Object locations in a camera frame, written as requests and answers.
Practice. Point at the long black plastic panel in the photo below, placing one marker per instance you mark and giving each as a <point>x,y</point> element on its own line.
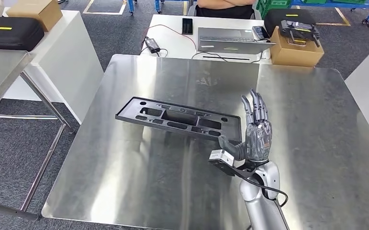
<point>233,130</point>

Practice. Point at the stainless steel workbench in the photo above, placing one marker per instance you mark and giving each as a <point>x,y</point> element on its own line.
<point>155,174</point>

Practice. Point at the black power adapter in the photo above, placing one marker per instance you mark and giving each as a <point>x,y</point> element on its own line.
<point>152,45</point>

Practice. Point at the white office desk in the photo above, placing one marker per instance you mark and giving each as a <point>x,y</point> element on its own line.
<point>171,38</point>

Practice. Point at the grey open laptop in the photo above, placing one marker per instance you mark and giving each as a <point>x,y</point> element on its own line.
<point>235,46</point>

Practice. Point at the black smartphone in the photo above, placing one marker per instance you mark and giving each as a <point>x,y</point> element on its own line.
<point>187,27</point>

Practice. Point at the person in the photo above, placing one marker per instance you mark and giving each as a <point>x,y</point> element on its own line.
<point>225,12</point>

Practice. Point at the small handheld terminal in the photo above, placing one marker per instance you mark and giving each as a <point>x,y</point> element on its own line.
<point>260,32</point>

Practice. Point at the open brown cardboard box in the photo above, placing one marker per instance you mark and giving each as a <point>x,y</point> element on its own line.
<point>295,55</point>

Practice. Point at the white cabinet panel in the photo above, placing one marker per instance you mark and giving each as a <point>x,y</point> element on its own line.
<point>368,92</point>
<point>63,66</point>

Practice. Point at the black zip carry case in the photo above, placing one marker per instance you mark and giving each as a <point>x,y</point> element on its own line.
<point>279,19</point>
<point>11,36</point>

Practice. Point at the green plastic crate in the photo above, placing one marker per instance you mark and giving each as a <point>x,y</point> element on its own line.
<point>273,4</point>

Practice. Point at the black remote controller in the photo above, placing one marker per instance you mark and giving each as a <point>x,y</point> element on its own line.
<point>298,28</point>

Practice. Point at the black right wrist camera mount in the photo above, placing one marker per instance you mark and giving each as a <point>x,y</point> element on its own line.
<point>222,157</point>

